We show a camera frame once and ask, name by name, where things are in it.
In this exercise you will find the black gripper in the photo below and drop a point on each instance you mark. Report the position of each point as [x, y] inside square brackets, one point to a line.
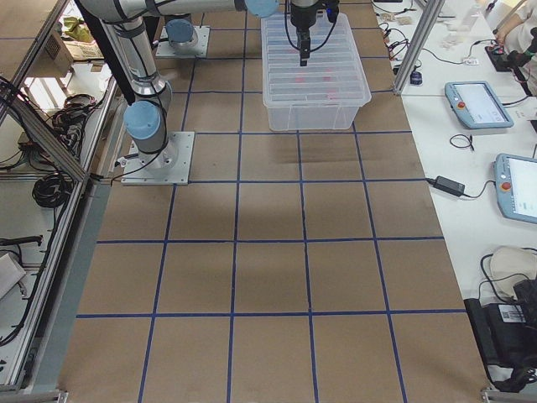
[300, 17]

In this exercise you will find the clear plastic box lid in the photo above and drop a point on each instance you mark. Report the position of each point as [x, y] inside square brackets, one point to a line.
[337, 57]

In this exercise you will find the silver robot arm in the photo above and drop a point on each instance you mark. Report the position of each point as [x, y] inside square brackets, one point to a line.
[147, 92]

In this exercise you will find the clear plastic storage box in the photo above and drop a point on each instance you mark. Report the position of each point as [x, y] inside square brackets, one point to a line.
[311, 116]

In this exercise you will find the cardboard box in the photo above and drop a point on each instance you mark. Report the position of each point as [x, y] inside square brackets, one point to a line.
[63, 50]

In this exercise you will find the small blue device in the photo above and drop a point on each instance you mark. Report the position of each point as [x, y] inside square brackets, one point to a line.
[416, 78]

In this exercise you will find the blue teach pendant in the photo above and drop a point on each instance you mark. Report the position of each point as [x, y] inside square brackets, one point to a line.
[476, 105]
[515, 183]

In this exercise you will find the black power adapter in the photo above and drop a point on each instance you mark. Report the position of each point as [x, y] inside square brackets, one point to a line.
[446, 185]

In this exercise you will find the beige cap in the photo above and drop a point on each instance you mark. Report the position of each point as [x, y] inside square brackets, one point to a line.
[508, 266]

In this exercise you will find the black device with label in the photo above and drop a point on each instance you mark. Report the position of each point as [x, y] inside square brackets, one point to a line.
[502, 335]

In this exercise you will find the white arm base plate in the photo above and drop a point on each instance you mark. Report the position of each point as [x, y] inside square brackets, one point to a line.
[195, 48]
[172, 166]

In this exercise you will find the aluminium frame post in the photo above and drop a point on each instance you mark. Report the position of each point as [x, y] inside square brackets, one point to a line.
[420, 35]

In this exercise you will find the aluminium frame rail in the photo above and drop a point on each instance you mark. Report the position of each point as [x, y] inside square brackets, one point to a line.
[39, 131]

